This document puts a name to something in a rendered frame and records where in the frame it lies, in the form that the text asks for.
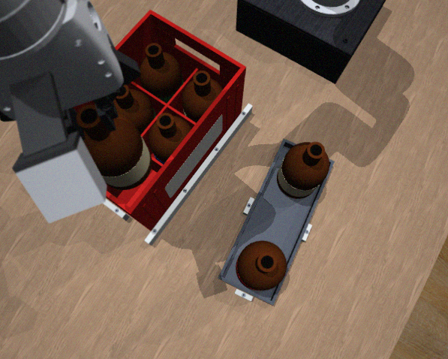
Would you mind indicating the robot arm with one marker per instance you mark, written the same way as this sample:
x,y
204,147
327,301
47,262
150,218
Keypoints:
x,y
55,167

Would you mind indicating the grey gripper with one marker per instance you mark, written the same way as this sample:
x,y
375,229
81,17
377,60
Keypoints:
x,y
82,72

